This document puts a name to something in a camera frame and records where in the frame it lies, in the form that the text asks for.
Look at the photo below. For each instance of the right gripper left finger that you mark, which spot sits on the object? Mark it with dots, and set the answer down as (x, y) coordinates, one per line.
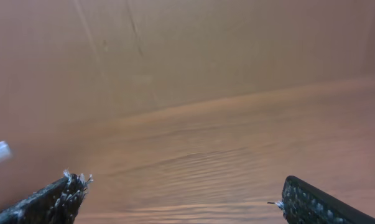
(57, 203)

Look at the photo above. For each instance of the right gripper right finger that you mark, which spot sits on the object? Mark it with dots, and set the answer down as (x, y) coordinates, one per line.
(302, 203)

